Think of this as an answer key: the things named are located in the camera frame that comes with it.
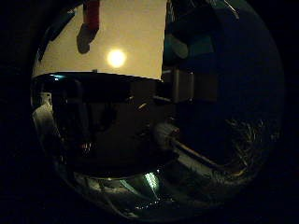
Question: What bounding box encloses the red spray bottle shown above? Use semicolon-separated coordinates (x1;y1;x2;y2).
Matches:
76;0;101;55

